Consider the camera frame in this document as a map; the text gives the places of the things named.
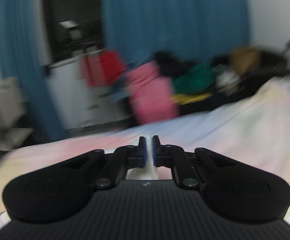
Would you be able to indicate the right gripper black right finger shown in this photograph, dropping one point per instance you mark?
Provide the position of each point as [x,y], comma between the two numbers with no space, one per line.
[175,158]

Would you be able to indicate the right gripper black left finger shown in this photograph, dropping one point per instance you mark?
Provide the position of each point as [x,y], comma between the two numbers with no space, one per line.
[120,162]

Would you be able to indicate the white knit garment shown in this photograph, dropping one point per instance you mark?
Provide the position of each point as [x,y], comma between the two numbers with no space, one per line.
[150,171]

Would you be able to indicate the yellow garment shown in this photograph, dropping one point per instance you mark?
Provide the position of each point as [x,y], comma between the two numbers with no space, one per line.
[182,99]

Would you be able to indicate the pink garment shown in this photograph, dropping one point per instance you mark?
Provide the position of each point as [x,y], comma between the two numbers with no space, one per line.
[150,94]

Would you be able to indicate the green garment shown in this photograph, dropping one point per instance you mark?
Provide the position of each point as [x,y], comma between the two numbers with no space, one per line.
[195,81]

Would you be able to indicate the red garment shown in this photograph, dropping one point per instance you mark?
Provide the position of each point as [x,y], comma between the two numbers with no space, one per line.
[101,69]

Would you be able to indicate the pastel pink bed sheet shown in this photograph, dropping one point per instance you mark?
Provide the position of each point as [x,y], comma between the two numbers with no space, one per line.
[255,131]

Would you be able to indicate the black garment pile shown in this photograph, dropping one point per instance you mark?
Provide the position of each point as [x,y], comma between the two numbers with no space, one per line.
[238,75]

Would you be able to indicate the white dressing table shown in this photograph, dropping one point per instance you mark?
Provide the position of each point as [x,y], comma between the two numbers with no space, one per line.
[15,131]

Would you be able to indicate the blue curtain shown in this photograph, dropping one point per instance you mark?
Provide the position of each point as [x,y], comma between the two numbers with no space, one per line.
[134,28]

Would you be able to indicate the dark window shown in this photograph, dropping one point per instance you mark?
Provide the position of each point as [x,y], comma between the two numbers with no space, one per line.
[85,14]

